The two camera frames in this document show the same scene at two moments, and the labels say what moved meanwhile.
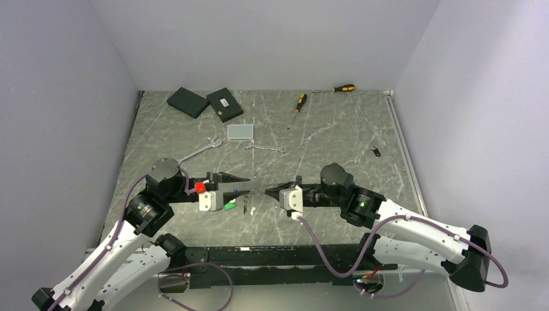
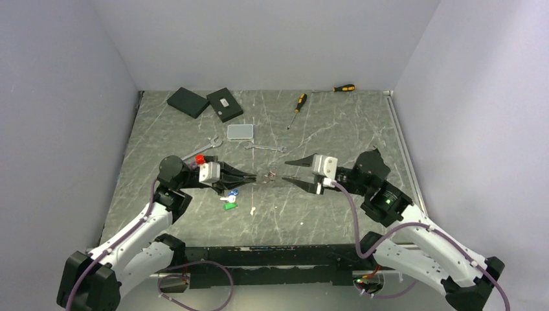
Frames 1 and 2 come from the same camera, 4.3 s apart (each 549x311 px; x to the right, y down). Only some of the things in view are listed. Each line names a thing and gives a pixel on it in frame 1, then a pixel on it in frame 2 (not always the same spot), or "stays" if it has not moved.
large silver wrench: (213, 144) stays
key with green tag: (230, 205) stays
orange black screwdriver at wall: (342, 88) stays
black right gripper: (274, 192) to (309, 186)
